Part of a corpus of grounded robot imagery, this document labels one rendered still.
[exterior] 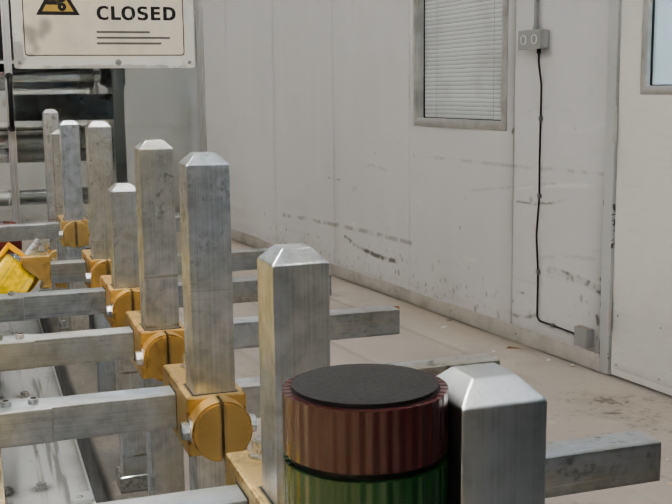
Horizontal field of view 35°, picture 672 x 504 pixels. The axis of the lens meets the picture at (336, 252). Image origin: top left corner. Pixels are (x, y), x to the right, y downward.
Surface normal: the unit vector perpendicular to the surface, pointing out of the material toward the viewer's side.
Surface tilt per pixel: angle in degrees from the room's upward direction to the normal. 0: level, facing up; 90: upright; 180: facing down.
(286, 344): 90
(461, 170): 90
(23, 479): 0
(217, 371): 90
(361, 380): 0
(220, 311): 90
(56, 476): 0
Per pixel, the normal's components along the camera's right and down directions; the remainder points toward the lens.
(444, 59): -0.90, 0.07
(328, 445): -0.43, 0.14
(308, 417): -0.67, 0.12
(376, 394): -0.01, -0.99
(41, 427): 0.32, 0.14
